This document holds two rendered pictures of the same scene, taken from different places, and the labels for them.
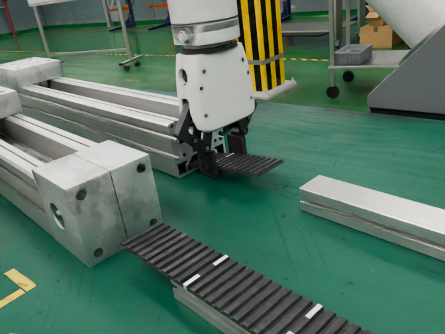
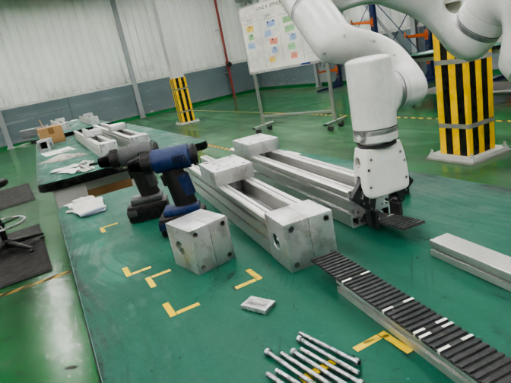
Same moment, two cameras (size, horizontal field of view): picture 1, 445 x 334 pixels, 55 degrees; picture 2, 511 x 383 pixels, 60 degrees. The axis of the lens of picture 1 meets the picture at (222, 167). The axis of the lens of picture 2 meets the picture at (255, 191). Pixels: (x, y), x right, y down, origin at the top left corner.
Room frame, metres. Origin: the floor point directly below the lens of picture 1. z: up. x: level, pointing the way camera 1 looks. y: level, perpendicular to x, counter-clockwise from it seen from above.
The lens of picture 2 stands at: (-0.31, -0.08, 1.16)
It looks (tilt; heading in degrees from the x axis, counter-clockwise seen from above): 16 degrees down; 22
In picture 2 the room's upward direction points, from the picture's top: 11 degrees counter-clockwise
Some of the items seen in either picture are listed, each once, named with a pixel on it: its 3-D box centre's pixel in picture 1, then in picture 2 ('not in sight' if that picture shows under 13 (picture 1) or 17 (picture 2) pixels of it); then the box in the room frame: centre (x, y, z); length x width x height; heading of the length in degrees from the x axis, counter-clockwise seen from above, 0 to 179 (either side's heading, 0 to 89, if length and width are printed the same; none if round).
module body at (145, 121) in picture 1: (79, 107); (289, 173); (0.91, 0.29, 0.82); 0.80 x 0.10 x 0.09; 40
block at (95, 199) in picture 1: (108, 194); (306, 232); (0.45, 0.14, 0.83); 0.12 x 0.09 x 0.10; 130
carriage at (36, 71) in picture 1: (28, 76); (255, 148); (1.10, 0.45, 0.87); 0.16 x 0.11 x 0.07; 40
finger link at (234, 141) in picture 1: (242, 136); (400, 202); (0.59, -0.03, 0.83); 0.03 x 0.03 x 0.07; 40
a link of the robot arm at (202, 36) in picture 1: (204, 32); (374, 134); (0.56, 0.00, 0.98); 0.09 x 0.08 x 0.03; 130
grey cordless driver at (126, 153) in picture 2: not in sight; (131, 183); (0.72, 0.70, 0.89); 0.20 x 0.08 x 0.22; 119
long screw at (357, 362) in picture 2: not in sight; (327, 346); (0.17, 0.05, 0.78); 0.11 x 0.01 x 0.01; 57
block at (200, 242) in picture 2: not in sight; (204, 238); (0.45, 0.35, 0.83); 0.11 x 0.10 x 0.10; 147
